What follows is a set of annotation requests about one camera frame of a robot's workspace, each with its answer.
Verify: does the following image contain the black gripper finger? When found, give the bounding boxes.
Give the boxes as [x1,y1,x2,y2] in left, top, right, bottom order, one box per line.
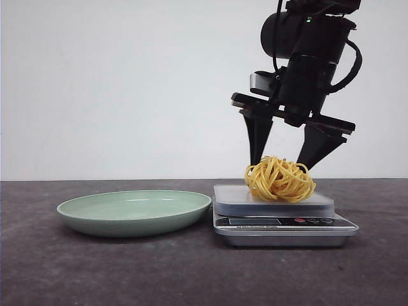
[242,111,273,165]
[297,125,347,170]

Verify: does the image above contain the silver digital kitchen scale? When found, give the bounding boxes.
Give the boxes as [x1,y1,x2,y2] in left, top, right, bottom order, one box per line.
[213,185,359,247]

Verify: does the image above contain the yellow vermicelli bundle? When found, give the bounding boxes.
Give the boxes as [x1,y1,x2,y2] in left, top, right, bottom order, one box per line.
[245,156,316,203]

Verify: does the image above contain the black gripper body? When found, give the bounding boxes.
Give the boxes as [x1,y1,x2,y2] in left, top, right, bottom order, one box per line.
[231,54,356,135]

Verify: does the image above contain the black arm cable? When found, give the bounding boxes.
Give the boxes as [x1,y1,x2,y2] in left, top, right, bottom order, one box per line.
[330,40,363,92]

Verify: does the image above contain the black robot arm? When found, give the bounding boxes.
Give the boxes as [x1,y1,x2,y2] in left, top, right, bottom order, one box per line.
[231,1,363,169]

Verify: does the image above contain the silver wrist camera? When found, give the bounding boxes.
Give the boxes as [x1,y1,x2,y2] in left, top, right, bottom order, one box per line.
[249,71,280,97]

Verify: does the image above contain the green round plate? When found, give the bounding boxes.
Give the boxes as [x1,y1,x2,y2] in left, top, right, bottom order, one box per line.
[57,190,212,238]

